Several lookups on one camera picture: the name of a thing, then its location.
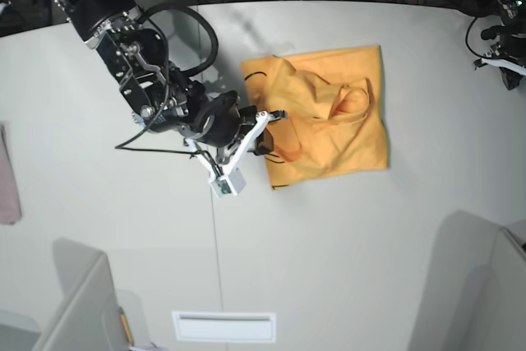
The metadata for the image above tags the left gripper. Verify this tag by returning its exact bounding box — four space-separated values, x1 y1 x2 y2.
480 24 525 90

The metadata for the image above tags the pink folded cloth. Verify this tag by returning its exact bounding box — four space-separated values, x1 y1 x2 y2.
0 123 22 225

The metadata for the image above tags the grey bin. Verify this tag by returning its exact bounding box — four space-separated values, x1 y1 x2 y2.
1 238 129 351
473 229 525 350

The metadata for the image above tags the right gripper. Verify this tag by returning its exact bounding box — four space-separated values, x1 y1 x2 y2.
180 90 287 158

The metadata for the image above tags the grey bin right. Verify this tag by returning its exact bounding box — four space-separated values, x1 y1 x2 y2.
473 229 525 350

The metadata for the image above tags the white label plate on table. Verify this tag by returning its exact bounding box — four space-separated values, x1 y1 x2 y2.
172 312 277 344

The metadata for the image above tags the orange T-shirt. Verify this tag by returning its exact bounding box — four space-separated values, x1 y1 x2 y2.
241 45 389 189

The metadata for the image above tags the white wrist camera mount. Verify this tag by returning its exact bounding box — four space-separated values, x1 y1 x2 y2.
473 58 526 76
183 110 277 198

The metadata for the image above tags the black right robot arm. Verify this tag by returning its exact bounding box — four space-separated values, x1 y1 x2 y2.
54 0 274 163

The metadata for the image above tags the orange pencil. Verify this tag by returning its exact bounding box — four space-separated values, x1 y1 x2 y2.
119 307 135 346

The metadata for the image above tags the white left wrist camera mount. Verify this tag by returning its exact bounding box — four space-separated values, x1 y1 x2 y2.
473 58 526 76

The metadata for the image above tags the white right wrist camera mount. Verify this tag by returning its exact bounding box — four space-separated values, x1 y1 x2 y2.
183 110 277 198

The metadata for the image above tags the grey bin left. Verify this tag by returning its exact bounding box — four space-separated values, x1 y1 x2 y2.
1 238 129 351

